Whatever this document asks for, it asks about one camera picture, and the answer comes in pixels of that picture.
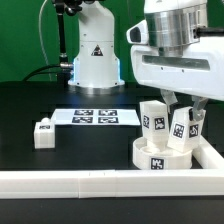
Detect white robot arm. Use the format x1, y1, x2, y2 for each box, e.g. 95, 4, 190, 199
52, 0, 224, 120

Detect white L-shaped fence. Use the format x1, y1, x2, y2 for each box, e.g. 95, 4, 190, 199
0, 139, 224, 199

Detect grey cable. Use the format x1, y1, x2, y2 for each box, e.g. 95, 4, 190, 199
37, 0, 53, 82

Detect white marker sheet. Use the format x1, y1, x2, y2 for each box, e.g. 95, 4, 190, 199
51, 109, 140, 126

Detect white round stool seat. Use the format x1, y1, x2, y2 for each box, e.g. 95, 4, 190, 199
132, 137, 192, 170

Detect black cable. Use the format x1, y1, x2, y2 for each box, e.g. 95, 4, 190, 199
22, 64, 74, 82

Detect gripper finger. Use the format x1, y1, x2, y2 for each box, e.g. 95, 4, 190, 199
189, 96, 208, 121
160, 89, 178, 112

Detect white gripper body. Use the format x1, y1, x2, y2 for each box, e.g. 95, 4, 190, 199
126, 20, 224, 101

